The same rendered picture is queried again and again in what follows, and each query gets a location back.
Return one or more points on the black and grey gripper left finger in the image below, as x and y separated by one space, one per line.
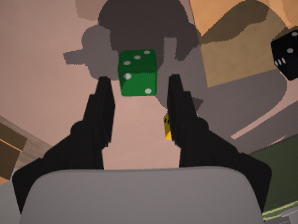
82 149

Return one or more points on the yellow die with black pips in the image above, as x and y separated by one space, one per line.
167 127

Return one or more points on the black die with white pips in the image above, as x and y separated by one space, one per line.
285 54

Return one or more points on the orange flat mat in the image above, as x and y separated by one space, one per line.
235 35

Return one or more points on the green die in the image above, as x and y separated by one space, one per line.
137 72

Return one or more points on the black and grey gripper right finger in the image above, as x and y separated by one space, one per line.
201 143

